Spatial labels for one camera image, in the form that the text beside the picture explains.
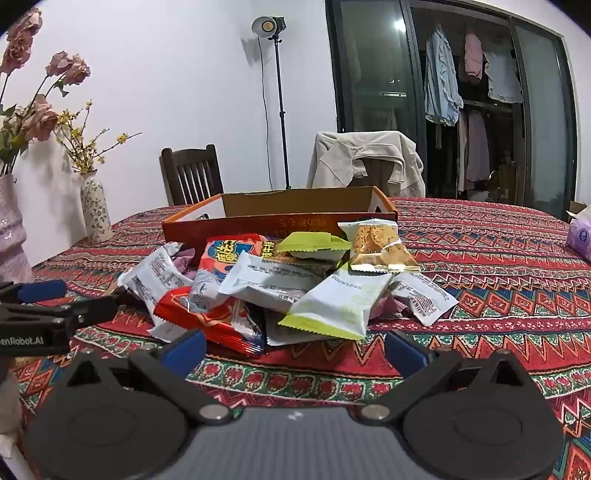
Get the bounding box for beige jacket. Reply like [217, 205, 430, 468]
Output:
[307, 131, 426, 198]

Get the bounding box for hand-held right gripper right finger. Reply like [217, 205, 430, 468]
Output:
[360, 330, 532, 425]

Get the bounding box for wooden chair under jacket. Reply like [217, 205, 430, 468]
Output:
[350, 159, 393, 190]

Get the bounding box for dark wooden chair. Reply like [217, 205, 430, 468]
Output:
[159, 144, 225, 207]

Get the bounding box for studio light on stand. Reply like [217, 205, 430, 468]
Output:
[252, 16, 293, 191]

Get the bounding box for white hanging blouse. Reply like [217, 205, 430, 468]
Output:
[483, 46, 524, 103]

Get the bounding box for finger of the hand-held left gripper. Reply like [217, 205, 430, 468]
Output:
[0, 295, 118, 329]
[0, 279, 68, 305]

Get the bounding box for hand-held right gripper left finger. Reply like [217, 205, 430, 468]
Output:
[65, 329, 234, 425]

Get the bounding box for light blue hanging shirt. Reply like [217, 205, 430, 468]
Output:
[424, 27, 464, 126]

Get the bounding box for lime green snack packet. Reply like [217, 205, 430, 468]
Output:
[276, 231, 352, 260]

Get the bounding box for orange cardboard box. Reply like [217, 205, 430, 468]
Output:
[161, 186, 399, 266]

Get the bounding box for purple tissue pack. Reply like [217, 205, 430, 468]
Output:
[567, 217, 591, 264]

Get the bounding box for floral ceramic vase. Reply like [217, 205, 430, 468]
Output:
[81, 170, 114, 244]

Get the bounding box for white green-edged snack packet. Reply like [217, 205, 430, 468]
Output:
[278, 272, 393, 341]

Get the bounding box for sliding glass door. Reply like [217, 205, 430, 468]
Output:
[325, 0, 580, 208]

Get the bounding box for pink vase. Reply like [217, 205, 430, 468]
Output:
[0, 173, 34, 284]

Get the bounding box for red blue snack packet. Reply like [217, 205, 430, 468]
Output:
[198, 234, 278, 278]

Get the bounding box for yellow flower sprigs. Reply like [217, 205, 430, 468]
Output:
[53, 99, 141, 175]

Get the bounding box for black light cable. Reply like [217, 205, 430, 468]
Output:
[257, 44, 274, 188]

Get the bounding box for pale pink hanging clothes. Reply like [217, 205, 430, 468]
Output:
[457, 111, 491, 192]

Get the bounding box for silver patterned snack packet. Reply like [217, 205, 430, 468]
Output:
[180, 268, 243, 318]

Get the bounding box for clear brown cracker packet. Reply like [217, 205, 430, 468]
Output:
[338, 220, 421, 273]

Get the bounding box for pink hanging garment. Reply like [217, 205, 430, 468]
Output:
[464, 32, 484, 83]

